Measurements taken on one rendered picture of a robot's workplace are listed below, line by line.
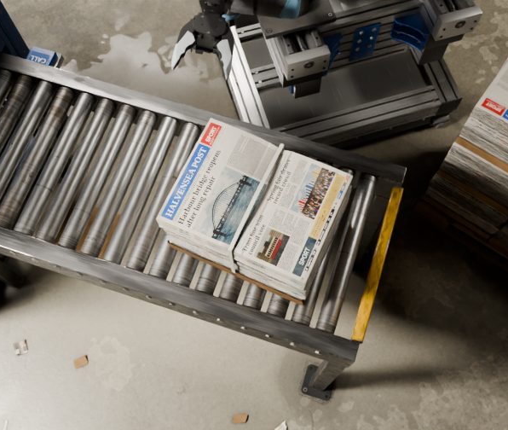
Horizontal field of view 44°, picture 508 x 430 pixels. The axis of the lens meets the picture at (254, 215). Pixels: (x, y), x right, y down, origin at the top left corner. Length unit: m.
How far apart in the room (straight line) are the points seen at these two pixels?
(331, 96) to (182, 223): 1.25
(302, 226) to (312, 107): 1.14
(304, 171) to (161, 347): 1.16
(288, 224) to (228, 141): 0.25
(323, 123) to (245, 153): 1.00
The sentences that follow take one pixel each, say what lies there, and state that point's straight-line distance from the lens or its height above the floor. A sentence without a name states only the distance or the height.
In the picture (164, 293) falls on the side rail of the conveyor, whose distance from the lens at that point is 1.62.
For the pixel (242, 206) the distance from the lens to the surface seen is 1.43.
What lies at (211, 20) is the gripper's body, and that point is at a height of 1.24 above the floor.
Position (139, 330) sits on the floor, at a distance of 2.44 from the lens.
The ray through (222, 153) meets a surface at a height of 1.03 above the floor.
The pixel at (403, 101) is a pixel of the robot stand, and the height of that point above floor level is 0.23.
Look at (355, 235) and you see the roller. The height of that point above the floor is 0.80.
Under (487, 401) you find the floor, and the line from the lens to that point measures 2.50.
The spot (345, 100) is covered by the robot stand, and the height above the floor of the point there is 0.21.
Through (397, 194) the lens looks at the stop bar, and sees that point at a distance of 1.70.
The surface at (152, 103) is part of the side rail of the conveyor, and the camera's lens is 1.84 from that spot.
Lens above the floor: 2.36
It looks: 69 degrees down
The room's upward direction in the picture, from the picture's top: 2 degrees counter-clockwise
